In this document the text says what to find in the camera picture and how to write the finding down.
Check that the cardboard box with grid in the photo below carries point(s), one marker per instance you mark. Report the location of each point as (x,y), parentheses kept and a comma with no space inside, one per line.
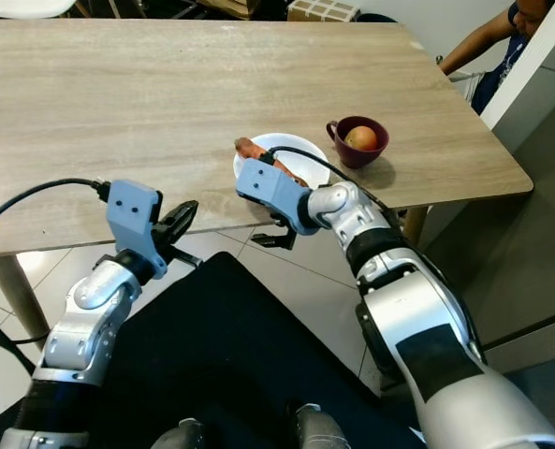
(322,9)

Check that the grey robot leg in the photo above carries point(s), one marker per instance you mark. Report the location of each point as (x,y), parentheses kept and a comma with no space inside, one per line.
(324,430)
(179,435)

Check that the round orange fruit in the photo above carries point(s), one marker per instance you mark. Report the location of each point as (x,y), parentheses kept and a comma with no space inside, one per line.
(361,138)

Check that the orange carrot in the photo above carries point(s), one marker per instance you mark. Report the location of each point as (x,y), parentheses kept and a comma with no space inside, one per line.
(249,148)

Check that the light wooden table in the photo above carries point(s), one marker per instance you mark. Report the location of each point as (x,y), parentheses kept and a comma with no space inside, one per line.
(174,94)

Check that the black floor mat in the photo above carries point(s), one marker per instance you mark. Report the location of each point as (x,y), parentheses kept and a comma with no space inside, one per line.
(240,355)

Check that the grey left robot leg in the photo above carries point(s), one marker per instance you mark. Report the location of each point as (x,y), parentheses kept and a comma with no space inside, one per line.
(179,435)

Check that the maroon cup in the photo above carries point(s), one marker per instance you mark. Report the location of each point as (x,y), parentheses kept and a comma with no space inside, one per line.
(352,159)

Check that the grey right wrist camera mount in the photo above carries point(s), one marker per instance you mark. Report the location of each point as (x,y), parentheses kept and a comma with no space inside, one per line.
(268,182)

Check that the small wooden box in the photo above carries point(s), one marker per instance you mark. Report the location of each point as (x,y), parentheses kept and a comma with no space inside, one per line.
(226,6)

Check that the white round plate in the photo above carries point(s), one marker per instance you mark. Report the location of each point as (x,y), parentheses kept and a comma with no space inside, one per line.
(314,164)

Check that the grey right robot leg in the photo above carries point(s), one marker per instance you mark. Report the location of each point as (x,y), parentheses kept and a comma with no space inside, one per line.
(324,430)

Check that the person in dark shirt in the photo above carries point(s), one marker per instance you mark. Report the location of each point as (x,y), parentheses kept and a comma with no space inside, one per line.
(497,79)

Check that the white plastic chair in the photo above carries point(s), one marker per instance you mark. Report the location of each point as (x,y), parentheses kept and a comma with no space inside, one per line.
(20,7)

